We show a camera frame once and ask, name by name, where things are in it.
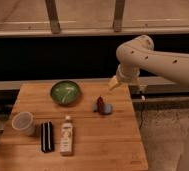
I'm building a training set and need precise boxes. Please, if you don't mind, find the red and blue toy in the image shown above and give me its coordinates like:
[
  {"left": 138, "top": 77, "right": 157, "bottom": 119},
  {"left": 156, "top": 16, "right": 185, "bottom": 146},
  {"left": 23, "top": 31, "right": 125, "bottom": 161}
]
[{"left": 92, "top": 96, "right": 112, "bottom": 115}]

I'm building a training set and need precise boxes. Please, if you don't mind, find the black striped eraser block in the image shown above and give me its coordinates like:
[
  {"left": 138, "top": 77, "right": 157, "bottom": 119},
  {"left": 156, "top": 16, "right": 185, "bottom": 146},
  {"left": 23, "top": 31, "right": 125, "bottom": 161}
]
[{"left": 41, "top": 122, "right": 54, "bottom": 153}]

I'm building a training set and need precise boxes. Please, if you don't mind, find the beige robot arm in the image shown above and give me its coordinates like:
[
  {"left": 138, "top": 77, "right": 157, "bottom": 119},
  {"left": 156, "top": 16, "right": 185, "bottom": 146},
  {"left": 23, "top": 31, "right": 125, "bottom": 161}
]
[{"left": 109, "top": 35, "right": 189, "bottom": 90}]

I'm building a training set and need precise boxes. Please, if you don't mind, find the black cable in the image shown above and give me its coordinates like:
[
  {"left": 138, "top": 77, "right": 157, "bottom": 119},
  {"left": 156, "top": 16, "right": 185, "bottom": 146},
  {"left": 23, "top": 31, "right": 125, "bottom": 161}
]
[{"left": 134, "top": 97, "right": 147, "bottom": 130}]

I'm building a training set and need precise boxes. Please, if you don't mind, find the metal frame post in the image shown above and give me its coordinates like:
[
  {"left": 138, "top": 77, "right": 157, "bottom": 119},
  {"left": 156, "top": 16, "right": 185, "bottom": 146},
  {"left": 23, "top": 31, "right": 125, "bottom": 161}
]
[
  {"left": 112, "top": 0, "right": 125, "bottom": 32},
  {"left": 45, "top": 0, "right": 61, "bottom": 34}
]

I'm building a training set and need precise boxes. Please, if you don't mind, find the left metal frame post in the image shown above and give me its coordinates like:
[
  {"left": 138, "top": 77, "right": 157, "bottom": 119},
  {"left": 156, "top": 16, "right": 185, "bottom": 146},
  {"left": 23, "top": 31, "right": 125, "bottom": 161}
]
[{"left": 45, "top": 0, "right": 61, "bottom": 34}]

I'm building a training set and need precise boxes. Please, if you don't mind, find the small white bottle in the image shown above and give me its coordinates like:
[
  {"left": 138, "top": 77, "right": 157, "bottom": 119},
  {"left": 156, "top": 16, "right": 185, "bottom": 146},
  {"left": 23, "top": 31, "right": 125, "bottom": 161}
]
[{"left": 60, "top": 116, "right": 73, "bottom": 156}]

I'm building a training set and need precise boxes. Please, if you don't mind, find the right metal frame post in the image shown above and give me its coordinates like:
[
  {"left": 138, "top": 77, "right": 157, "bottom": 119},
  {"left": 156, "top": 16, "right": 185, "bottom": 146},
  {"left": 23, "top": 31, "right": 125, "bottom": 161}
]
[{"left": 112, "top": 0, "right": 125, "bottom": 32}]

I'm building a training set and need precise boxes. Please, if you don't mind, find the green ceramic bowl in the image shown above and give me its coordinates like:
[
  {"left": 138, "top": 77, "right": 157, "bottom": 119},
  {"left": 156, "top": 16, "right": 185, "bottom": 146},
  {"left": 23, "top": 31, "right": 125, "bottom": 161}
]
[{"left": 50, "top": 80, "right": 81, "bottom": 105}]

